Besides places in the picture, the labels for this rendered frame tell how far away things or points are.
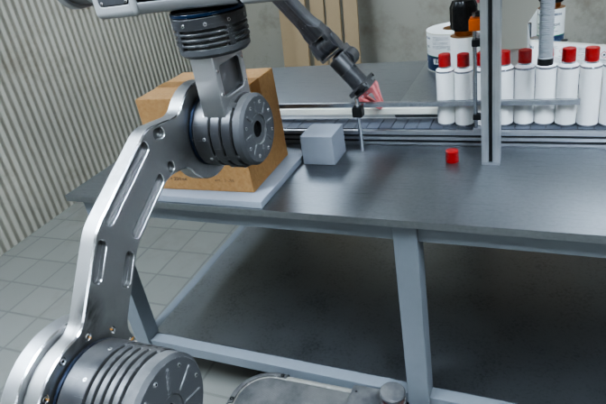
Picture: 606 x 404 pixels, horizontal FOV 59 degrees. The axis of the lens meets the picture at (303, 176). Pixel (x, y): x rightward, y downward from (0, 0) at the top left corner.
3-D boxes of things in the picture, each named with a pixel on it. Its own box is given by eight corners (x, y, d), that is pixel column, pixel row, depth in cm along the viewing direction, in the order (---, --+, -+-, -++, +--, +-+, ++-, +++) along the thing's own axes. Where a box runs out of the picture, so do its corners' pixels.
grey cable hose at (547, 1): (553, 61, 131) (557, -30, 122) (553, 66, 128) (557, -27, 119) (537, 61, 132) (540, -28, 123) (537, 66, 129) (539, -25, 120)
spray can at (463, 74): (476, 121, 155) (475, 50, 146) (471, 127, 151) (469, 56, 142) (458, 120, 158) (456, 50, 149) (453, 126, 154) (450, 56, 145)
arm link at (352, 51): (309, 50, 162) (329, 33, 157) (322, 41, 171) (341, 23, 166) (335, 82, 164) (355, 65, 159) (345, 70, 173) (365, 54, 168)
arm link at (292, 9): (212, -44, 150) (235, -73, 144) (219, -50, 154) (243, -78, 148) (318, 66, 163) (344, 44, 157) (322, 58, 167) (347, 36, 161)
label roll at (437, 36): (454, 76, 195) (453, 36, 188) (417, 68, 211) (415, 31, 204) (493, 61, 203) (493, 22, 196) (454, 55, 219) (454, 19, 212)
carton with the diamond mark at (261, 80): (289, 154, 162) (272, 67, 151) (254, 193, 143) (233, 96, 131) (203, 153, 174) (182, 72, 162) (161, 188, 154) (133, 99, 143)
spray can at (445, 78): (457, 119, 158) (454, 50, 150) (454, 125, 154) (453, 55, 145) (439, 119, 160) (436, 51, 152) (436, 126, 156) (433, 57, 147)
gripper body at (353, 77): (375, 76, 166) (359, 58, 165) (367, 87, 157) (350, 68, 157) (361, 88, 169) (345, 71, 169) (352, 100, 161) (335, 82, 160)
